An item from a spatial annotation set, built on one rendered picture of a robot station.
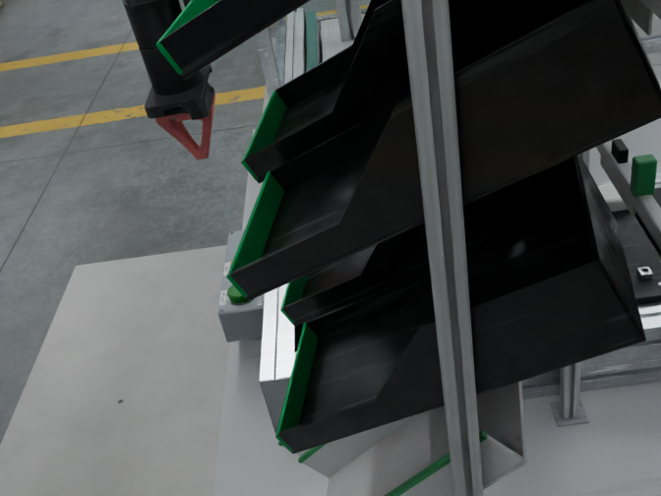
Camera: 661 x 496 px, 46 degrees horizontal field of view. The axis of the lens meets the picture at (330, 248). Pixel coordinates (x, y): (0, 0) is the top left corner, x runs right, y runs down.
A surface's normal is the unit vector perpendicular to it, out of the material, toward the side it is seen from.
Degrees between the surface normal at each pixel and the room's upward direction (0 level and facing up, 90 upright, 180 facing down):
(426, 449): 45
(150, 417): 0
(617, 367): 90
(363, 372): 25
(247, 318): 90
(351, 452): 90
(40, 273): 0
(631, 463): 0
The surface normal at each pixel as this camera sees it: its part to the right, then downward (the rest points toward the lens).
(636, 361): 0.03, 0.59
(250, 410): -0.16, -0.80
